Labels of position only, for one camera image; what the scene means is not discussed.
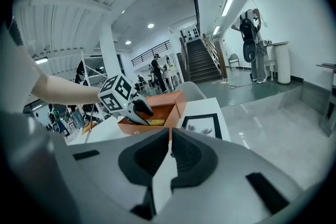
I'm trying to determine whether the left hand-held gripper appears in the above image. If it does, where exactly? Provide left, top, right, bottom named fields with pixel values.
left=97, top=73, right=154, bottom=126

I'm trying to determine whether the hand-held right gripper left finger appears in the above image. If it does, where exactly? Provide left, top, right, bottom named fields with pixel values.
left=67, top=127, right=171, bottom=221

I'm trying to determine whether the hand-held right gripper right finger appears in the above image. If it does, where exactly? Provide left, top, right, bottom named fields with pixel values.
left=156, top=128, right=303, bottom=224

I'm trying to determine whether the orange box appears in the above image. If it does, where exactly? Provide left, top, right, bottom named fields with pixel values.
left=117, top=90, right=188, bottom=137

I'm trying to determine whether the person's left forearm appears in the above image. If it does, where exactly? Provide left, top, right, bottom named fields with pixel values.
left=30, top=70, right=102, bottom=106

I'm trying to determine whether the white dressing table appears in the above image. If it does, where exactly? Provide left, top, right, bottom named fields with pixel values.
left=160, top=70, right=182, bottom=88

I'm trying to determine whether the grey upholstered chair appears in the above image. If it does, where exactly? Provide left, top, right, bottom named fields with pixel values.
left=174, top=81, right=208, bottom=102

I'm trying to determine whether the black balcony railing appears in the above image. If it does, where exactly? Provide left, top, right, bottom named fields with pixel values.
left=131, top=39, right=173, bottom=68

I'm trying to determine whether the dark wooden staircase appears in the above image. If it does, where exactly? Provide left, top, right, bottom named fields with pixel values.
left=179, top=33, right=228, bottom=85

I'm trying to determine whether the grey metal-legged chair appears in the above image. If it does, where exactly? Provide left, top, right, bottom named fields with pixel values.
left=227, top=53, right=242, bottom=72

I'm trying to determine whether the white stool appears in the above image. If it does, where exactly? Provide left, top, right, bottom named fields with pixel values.
left=263, top=59, right=278, bottom=80

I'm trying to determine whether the white rounded counter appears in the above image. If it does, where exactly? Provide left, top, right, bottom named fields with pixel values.
left=263, top=41, right=292, bottom=85

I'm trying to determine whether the grey metal cabinet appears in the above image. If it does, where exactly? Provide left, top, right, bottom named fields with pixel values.
left=316, top=62, right=336, bottom=137

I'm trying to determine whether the person's light sleeve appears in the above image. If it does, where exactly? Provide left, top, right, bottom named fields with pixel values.
left=0, top=20, right=40, bottom=114

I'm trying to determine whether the black picture frame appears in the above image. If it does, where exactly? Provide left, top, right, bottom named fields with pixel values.
left=181, top=113, right=223, bottom=140

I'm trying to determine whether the thin black cable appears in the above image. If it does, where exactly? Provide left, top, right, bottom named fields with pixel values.
left=83, top=103, right=97, bottom=144

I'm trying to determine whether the black floor cable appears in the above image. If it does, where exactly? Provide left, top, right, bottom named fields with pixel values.
left=228, top=81, right=253, bottom=90

